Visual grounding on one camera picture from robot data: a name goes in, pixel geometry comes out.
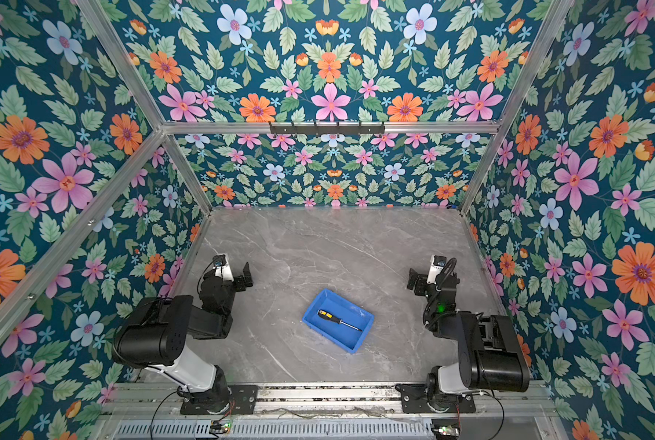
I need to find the yellow black handled screwdriver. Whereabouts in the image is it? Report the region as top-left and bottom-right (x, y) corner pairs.
(317, 309), (361, 332)

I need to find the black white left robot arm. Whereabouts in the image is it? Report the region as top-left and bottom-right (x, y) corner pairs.
(113, 254), (253, 414)

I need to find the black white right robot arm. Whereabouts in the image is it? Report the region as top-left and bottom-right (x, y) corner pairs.
(406, 267), (530, 413)

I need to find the blue plastic bin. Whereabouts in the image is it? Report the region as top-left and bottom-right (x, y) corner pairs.
(302, 289), (375, 354)

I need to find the black hook rack bar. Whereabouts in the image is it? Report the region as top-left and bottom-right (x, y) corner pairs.
(269, 122), (386, 136)

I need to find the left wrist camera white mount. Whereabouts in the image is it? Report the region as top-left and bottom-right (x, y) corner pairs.
(211, 254), (234, 282)

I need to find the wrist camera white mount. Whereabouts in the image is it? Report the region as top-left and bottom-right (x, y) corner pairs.
(426, 255), (448, 284)
(211, 254), (234, 282)

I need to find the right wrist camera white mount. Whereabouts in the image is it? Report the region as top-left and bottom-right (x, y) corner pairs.
(426, 255), (448, 284)

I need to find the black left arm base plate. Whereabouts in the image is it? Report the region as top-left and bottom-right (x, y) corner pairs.
(179, 385), (259, 415)

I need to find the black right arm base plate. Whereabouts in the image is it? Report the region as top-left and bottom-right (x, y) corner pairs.
(395, 383), (476, 415)

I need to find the white slotted cable duct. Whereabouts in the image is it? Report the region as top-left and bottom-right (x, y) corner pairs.
(111, 419), (435, 439)

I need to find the aluminium mounting rail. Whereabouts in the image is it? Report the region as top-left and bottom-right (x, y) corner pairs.
(101, 381), (558, 421)

